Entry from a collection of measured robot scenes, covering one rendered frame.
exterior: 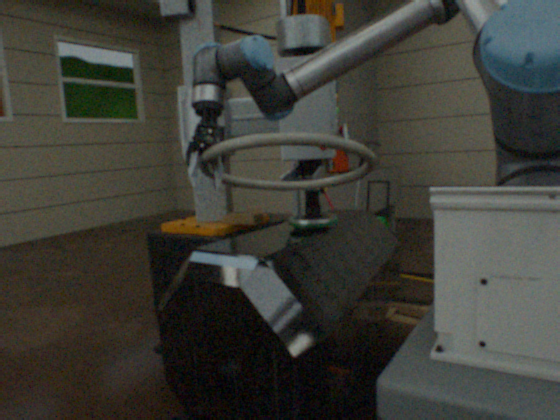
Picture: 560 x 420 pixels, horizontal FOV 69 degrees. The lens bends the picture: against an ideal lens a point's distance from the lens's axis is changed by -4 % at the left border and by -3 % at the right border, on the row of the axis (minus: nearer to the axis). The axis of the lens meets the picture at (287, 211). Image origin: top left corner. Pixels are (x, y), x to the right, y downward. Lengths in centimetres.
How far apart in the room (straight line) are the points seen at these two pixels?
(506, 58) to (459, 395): 44
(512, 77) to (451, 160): 592
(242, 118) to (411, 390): 200
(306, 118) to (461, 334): 125
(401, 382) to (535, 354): 18
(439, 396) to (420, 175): 611
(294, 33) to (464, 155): 498
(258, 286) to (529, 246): 95
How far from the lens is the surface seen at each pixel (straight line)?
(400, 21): 120
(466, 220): 62
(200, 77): 114
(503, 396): 63
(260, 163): 793
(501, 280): 63
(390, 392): 64
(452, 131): 652
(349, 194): 461
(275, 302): 138
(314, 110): 175
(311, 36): 178
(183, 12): 250
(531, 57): 63
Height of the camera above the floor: 117
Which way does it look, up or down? 9 degrees down
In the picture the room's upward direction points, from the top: 4 degrees counter-clockwise
